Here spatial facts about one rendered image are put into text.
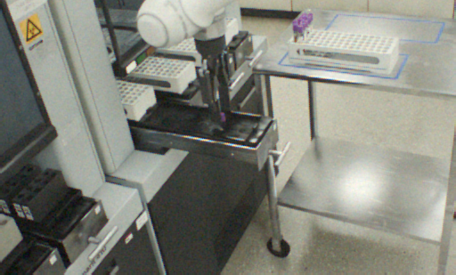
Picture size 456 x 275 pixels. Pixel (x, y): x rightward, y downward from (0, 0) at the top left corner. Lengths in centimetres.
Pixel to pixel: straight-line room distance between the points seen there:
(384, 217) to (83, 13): 115
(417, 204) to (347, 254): 36
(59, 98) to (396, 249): 140
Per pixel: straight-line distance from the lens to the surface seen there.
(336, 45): 159
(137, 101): 148
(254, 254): 217
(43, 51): 121
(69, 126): 129
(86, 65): 131
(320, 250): 216
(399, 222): 188
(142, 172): 144
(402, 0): 362
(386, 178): 204
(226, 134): 139
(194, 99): 157
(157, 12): 107
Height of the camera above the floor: 160
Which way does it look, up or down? 34 degrees down
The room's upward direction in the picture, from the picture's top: 9 degrees counter-clockwise
